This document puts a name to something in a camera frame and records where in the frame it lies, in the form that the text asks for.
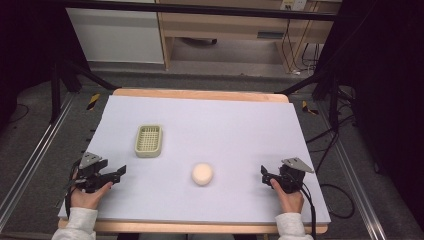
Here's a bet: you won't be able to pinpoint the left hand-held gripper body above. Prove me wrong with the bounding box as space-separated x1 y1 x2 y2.
73 151 110 195

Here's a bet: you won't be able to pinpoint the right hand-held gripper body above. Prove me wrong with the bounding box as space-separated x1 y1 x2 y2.
270 157 315 195

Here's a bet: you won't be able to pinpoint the green plastic soap basket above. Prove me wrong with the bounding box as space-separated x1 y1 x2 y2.
134 124 164 159

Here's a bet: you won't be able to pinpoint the round cream soap bar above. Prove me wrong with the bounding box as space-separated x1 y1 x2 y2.
190 162 215 187

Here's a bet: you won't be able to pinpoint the person's right hand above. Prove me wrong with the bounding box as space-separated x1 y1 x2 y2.
269 178 305 215

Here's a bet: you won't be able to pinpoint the person's left hand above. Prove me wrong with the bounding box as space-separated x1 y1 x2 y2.
69 181 115 211

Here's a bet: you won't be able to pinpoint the white foam table mat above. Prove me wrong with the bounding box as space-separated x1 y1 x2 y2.
57 94 332 226

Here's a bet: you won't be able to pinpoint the yellow black floor tape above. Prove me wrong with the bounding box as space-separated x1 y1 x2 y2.
301 100 320 117
86 92 101 112

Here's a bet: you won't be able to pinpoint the black metal stand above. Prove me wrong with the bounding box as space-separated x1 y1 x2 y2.
273 70 342 130
49 56 120 125

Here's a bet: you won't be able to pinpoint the wooden table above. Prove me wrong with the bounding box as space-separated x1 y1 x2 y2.
57 87 330 235

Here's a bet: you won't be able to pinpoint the dark curtain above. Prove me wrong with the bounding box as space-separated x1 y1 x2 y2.
318 0 424 231
0 0 88 132

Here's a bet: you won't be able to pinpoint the white cabinet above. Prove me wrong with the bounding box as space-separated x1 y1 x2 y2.
65 6 165 65

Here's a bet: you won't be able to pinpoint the light wooden desk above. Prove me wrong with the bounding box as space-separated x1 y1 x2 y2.
155 0 343 74

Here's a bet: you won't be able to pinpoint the white power strip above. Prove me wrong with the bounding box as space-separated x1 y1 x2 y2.
280 0 307 12

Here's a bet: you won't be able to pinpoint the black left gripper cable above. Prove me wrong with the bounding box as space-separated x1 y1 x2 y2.
64 159 84 220

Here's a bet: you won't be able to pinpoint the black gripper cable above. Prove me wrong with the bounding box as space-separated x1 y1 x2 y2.
64 159 84 220
298 179 318 240

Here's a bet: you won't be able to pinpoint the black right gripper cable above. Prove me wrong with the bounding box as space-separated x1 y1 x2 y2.
298 179 318 240

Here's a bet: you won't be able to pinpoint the black floor cables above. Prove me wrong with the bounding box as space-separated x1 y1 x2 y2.
305 85 357 220

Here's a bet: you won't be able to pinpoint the metal floor rail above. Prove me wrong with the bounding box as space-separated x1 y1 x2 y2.
315 99 391 240
0 92 77 232

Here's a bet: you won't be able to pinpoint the black cables under desk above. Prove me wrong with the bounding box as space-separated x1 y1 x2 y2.
280 18 322 76

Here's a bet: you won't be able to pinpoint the black horizontal frame bar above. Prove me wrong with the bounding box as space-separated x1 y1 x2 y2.
63 0 338 22

